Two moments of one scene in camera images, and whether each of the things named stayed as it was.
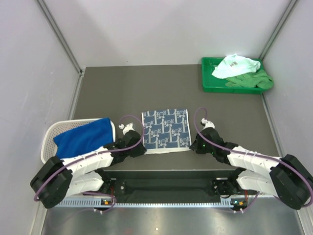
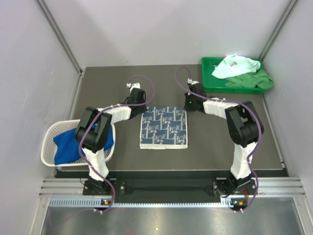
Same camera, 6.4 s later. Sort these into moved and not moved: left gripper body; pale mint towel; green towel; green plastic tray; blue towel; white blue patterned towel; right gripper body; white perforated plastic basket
Moved: right gripper body; white blue patterned towel; left gripper body
Not moved: white perforated plastic basket; green towel; blue towel; green plastic tray; pale mint towel
